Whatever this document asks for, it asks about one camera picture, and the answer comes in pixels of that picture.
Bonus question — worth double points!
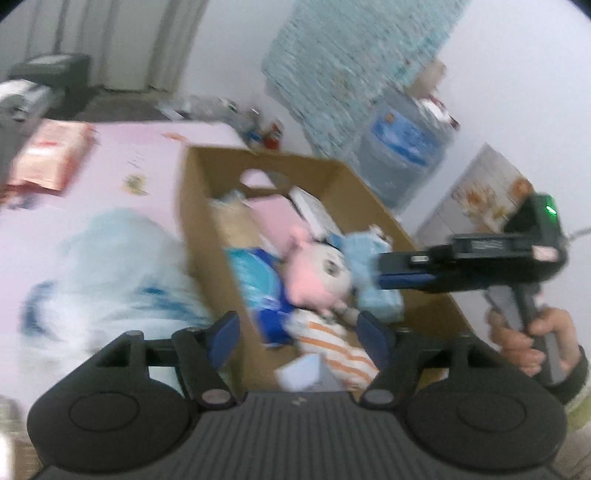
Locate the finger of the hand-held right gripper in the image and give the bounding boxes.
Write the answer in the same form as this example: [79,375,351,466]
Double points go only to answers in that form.
[378,251,437,292]

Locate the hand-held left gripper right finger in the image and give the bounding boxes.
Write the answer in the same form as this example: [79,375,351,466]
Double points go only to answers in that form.
[355,310,502,409]

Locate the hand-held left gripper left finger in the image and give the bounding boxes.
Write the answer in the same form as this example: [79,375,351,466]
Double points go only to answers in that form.
[95,310,241,409]

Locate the orange striped white cloth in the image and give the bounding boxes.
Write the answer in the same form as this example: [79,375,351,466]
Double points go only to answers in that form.
[287,308,380,393]

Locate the light blue checked cloth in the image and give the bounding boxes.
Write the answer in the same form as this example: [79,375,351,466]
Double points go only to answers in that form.
[344,232,403,320]

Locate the blue and white wipes packet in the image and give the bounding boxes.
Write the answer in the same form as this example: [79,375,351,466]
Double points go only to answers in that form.
[225,248,296,348]

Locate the pink plush toy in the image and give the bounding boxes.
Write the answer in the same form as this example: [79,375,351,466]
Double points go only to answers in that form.
[281,225,357,320]

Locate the brown cardboard box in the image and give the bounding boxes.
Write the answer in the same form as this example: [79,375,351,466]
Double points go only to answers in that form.
[178,145,474,393]

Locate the clear plastic bag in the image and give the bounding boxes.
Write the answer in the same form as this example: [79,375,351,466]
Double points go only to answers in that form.
[207,191,262,247]

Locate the person's right hand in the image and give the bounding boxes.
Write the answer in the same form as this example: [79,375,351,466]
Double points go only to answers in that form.
[487,307,581,377]

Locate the white printed carton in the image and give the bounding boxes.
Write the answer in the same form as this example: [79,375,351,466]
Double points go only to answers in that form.
[417,143,537,246]

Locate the large blue water bottle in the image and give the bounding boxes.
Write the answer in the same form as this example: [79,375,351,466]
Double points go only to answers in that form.
[359,87,457,209]

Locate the white plastic bag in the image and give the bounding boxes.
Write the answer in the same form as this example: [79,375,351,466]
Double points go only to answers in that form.
[21,208,213,374]

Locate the teal floral fabric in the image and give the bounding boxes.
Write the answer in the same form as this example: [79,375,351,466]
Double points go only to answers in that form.
[262,0,468,158]

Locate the pile of small floor litter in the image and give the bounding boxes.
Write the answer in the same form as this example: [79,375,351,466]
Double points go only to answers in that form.
[157,95,287,151]

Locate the pink wipes pack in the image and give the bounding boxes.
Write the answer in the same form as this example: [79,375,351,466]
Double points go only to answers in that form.
[8,120,96,195]

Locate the grey curtain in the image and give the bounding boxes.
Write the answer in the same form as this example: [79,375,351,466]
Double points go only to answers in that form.
[25,0,211,93]

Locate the black box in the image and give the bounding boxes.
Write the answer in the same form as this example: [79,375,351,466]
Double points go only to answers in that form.
[8,53,92,90]

